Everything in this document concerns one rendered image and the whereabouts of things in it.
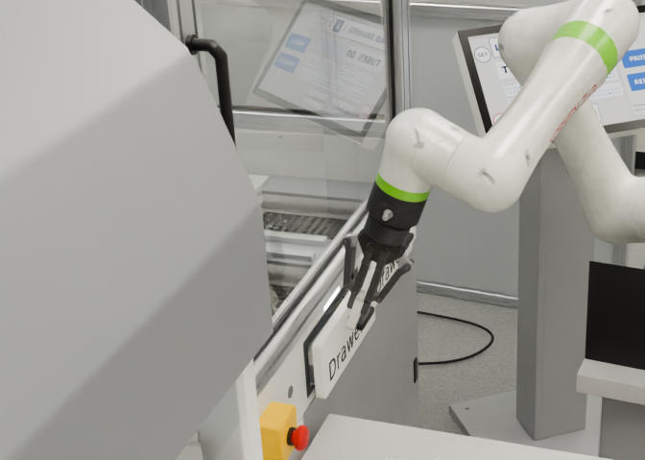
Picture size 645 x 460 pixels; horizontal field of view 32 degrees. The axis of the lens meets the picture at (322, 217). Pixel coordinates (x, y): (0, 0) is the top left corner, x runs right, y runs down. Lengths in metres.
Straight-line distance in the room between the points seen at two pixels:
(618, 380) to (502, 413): 1.19
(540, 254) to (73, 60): 2.11
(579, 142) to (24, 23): 1.47
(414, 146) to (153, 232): 0.92
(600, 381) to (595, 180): 0.39
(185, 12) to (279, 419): 0.67
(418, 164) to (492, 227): 2.05
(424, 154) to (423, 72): 1.93
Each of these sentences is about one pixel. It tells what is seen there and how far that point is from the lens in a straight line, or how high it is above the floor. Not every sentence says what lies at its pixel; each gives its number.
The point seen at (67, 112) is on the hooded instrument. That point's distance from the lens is 0.84.
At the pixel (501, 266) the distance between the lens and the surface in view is 3.84.
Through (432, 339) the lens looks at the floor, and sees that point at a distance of 3.69.
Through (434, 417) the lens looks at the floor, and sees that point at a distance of 3.33.
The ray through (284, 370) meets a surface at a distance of 1.83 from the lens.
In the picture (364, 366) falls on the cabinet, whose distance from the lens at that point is 2.26.
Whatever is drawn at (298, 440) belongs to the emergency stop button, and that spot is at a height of 0.88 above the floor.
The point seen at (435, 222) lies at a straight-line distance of 3.85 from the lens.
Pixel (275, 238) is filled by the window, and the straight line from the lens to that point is 1.77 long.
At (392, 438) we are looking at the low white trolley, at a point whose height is 0.76.
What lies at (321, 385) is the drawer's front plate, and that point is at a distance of 1.93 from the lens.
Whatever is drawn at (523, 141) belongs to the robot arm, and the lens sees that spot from 1.77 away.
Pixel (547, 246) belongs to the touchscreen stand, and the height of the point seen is 0.63.
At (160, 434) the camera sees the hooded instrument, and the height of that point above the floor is 1.40.
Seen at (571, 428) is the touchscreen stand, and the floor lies 0.05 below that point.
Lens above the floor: 1.91
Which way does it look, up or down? 25 degrees down
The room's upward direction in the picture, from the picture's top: 4 degrees counter-clockwise
